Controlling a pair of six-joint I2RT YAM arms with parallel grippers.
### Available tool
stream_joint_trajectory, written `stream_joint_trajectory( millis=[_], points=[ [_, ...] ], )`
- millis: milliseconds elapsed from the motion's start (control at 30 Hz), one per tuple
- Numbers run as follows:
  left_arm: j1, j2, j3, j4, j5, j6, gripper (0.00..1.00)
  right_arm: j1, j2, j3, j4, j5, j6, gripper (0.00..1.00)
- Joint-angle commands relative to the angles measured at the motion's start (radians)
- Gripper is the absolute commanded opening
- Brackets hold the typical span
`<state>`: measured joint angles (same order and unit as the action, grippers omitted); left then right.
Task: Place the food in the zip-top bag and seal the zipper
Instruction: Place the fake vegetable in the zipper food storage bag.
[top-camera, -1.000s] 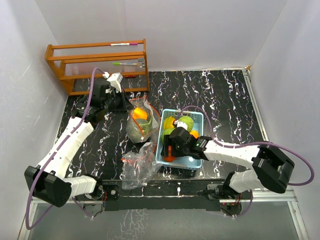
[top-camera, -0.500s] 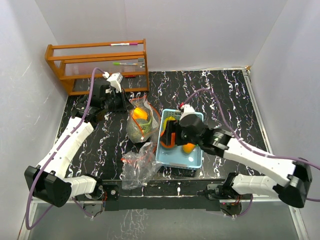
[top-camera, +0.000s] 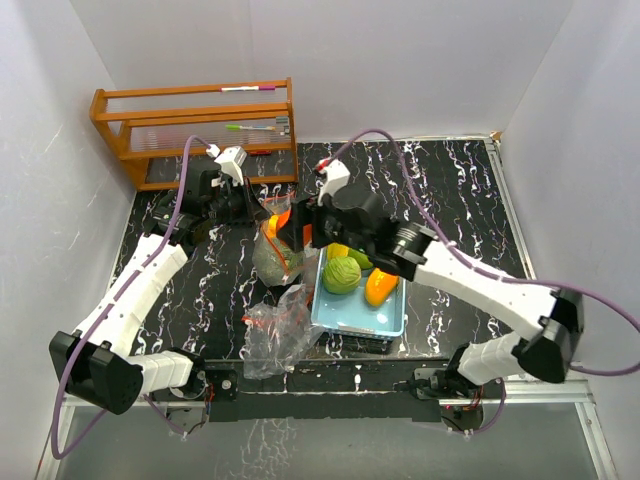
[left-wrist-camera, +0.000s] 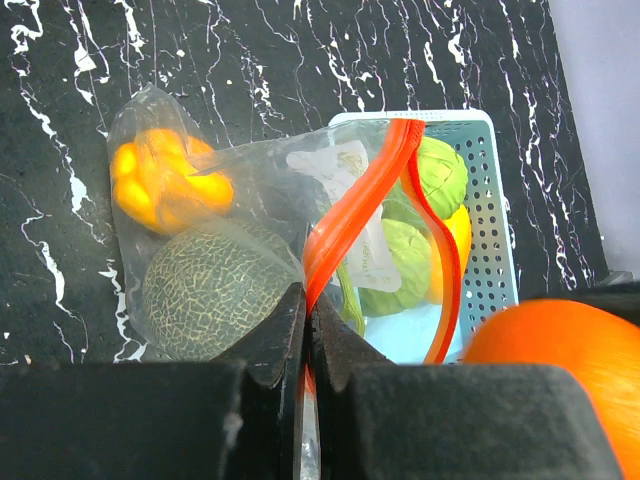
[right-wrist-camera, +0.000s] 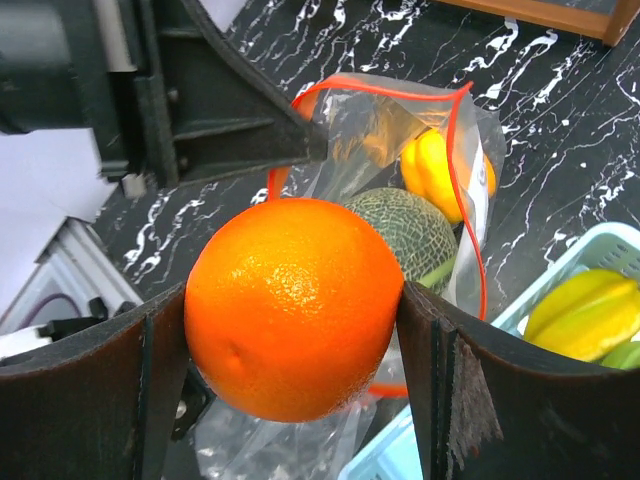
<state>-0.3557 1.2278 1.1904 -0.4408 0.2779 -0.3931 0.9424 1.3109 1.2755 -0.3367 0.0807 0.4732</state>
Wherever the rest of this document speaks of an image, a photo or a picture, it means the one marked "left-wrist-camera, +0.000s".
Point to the orange fruit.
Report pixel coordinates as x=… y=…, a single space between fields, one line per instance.
x=600 y=349

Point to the netted green melon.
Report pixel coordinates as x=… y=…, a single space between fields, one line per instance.
x=213 y=283

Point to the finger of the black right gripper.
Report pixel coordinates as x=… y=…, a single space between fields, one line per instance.
x=623 y=296

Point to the green cabbage lower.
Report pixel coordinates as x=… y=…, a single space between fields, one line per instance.
x=411 y=254

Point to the green cabbage upper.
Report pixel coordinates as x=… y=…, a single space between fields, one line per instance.
x=443 y=176

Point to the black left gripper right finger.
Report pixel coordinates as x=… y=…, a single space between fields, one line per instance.
x=380 y=420

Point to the light blue plastic basket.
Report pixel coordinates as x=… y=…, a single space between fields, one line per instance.
x=489 y=284

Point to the orange yellow bell pepper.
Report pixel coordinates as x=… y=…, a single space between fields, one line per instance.
x=154 y=183

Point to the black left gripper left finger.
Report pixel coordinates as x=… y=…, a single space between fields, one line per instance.
x=238 y=416

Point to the green cabbage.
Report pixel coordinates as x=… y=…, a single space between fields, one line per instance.
x=443 y=176
x=411 y=254

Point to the clear orange-zip bag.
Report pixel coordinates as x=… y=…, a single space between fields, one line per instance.
x=325 y=192

